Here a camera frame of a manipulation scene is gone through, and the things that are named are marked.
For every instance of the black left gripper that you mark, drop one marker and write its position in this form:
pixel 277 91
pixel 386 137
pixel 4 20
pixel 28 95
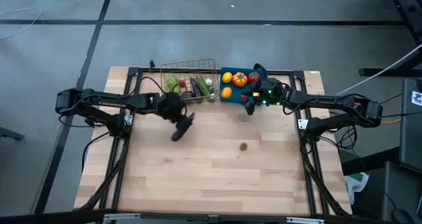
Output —
pixel 171 107

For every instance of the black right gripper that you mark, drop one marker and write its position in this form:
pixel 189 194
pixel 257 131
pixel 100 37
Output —
pixel 268 94

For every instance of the dark purple round fruit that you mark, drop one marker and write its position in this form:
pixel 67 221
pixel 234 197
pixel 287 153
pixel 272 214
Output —
pixel 188 95

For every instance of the orange yellow mango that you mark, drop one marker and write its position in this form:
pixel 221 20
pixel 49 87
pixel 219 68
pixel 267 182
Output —
pixel 226 92

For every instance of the orange persimmon with green stem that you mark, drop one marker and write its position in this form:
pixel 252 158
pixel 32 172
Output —
pixel 239 79

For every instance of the large red tomato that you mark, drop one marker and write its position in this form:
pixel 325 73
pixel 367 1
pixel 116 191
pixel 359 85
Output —
pixel 253 76

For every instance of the small purple eggplant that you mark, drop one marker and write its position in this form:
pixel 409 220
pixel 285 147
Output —
pixel 195 87

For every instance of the small red tomato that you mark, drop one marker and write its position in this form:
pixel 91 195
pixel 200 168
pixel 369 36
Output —
pixel 183 83

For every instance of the green cucumber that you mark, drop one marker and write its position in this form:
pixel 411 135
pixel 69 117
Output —
pixel 203 85

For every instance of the yellow lemon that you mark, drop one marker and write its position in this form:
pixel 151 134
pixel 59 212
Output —
pixel 227 77

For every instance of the green ridged gourd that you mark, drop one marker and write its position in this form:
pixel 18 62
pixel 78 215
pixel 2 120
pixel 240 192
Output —
pixel 173 84

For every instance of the white garlic bulb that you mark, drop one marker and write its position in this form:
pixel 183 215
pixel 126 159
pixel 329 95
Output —
pixel 208 82

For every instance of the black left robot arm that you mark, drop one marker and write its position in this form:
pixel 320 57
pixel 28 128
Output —
pixel 108 100

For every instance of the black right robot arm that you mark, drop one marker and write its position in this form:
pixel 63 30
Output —
pixel 329 100

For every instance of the blue plastic bin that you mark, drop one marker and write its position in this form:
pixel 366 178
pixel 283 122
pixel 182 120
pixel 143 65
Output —
pixel 236 95

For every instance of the small brown kiwi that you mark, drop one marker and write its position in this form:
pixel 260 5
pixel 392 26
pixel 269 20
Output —
pixel 243 146

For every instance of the green and white bag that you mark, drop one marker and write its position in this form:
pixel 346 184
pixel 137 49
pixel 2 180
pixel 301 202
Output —
pixel 356 181

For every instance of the black cabinet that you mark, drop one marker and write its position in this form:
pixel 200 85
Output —
pixel 410 135

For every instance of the white printed label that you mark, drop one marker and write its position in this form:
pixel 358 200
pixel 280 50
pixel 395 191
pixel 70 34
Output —
pixel 417 99

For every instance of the black case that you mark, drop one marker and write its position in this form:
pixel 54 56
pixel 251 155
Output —
pixel 399 191

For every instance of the dark furniture foot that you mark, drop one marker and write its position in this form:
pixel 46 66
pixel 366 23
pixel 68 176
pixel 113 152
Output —
pixel 11 134

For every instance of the black stand leg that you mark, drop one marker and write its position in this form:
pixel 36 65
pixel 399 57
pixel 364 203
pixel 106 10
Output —
pixel 407 13

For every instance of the black computer mouse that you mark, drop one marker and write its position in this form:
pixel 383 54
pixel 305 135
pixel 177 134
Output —
pixel 400 216

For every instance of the black aluminium table frame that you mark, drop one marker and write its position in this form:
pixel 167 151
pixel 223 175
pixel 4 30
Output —
pixel 283 73

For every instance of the long silver frame bracket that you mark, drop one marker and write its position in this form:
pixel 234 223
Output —
pixel 305 220
pixel 120 216

